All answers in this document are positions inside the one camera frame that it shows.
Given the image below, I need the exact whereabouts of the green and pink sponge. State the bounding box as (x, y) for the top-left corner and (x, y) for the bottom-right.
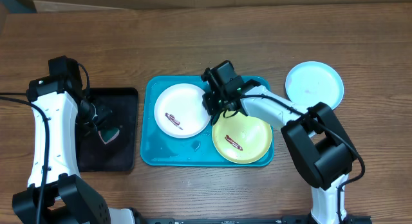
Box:
(98, 127), (120, 145)

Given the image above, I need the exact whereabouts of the white plate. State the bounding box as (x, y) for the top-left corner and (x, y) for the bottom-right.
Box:
(154, 83), (211, 138)

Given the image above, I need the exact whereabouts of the yellow green plate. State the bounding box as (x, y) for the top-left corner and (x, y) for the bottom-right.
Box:
(212, 111), (272, 164)

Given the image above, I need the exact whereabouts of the light blue plate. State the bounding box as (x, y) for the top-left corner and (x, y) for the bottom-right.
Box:
(285, 61), (344, 109)

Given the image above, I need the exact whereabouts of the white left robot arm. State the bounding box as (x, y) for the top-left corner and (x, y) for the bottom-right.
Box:
(12, 56), (111, 223)

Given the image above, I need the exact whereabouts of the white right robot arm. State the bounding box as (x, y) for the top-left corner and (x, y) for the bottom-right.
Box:
(201, 60), (365, 223)

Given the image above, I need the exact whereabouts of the black water tray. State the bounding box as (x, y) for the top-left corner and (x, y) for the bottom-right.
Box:
(75, 88), (138, 172)

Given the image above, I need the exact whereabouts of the blue plastic tray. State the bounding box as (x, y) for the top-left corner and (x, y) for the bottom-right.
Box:
(140, 75), (274, 167)

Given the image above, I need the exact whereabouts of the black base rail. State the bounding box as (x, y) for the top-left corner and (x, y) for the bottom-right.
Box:
(141, 214), (374, 224)

